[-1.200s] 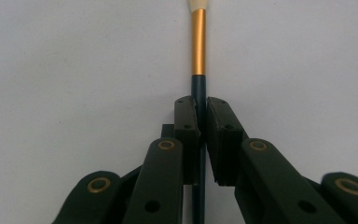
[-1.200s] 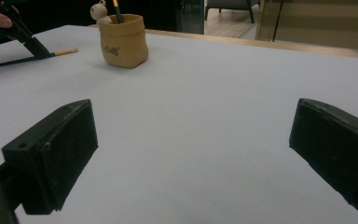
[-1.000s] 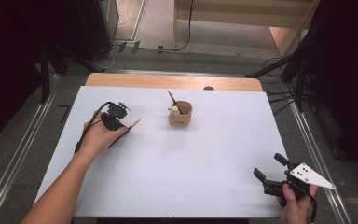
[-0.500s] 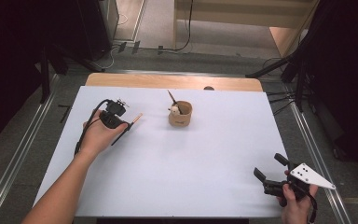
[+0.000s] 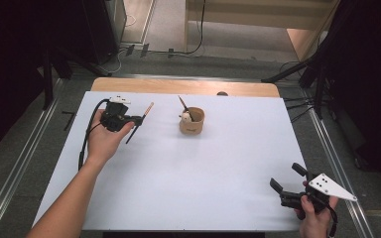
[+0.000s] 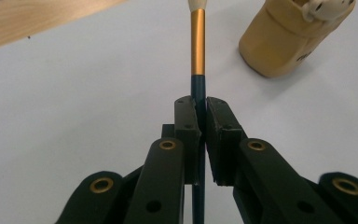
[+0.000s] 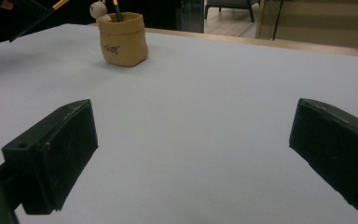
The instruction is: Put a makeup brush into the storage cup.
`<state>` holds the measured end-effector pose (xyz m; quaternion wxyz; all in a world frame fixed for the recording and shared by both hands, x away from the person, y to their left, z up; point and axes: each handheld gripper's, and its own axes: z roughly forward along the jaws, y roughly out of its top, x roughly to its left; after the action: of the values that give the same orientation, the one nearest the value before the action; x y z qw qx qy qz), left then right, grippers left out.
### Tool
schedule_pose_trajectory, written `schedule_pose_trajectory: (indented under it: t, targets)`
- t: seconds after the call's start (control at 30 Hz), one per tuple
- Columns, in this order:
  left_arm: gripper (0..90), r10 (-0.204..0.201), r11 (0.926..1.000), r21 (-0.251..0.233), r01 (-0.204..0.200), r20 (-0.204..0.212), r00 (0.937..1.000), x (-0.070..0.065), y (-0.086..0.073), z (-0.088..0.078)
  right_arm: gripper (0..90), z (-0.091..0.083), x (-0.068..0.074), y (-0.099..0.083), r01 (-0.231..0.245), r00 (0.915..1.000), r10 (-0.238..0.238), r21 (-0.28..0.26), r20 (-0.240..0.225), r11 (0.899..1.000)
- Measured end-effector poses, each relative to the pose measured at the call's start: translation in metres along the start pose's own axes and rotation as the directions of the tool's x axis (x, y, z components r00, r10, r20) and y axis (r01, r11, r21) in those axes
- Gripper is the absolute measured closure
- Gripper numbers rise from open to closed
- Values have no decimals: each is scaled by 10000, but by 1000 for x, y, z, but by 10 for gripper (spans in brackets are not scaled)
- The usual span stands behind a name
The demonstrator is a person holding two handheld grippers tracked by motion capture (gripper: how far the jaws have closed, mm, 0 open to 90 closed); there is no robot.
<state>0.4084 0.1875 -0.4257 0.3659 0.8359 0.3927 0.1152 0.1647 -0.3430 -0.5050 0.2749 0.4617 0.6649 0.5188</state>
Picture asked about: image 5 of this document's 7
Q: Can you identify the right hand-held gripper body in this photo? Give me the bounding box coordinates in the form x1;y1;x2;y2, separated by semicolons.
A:
279;173;358;214

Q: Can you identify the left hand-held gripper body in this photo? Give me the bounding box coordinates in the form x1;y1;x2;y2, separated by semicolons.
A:
99;95;132;134

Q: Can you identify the black chopstick with orange end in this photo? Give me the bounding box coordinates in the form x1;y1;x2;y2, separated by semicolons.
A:
178;95;194;122
125;101;155;145

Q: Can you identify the wooden chopstick holder cup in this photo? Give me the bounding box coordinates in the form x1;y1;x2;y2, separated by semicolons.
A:
179;106;206;136

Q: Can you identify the person's left hand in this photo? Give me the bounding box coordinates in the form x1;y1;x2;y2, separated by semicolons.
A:
86;108;136;167

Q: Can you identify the person's right hand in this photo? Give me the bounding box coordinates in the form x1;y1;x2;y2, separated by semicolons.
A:
294;180;340;238

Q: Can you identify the wooden table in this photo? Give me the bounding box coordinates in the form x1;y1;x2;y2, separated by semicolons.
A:
90;76;281;99

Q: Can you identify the white table mat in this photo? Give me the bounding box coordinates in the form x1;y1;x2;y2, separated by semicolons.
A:
33;90;327;232

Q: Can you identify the dark cabinet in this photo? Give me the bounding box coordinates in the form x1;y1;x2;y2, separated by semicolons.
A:
80;0;128;65

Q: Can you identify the black tripod leg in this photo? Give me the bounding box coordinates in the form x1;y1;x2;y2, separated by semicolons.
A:
261;59;316;84

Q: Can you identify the dark curtain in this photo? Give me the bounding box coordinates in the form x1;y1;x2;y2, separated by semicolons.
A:
0;0;90;161
314;0;381;194

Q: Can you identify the light wooden furniture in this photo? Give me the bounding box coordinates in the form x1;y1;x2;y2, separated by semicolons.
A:
184;0;340;62

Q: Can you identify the metal floor rail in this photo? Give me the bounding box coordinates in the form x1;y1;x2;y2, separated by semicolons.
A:
0;78;65;238
301;88;375;238

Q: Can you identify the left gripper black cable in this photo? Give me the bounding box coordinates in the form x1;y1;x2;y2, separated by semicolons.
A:
77;97;111;172

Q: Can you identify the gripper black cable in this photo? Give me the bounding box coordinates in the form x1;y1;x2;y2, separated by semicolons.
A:
77;97;111;172
325;203;339;238

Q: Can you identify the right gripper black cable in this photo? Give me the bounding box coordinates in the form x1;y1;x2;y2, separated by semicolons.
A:
325;203;339;238

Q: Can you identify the white floor cable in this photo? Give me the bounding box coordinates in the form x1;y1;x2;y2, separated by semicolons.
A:
104;48;128;74

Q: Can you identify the bundle of black cables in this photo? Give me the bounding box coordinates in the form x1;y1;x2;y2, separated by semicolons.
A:
281;94;316;124

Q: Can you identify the black stand post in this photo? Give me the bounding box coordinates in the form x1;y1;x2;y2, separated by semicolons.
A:
313;63;326;119

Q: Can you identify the black floor cable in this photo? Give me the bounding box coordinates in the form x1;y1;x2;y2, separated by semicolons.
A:
152;0;207;57

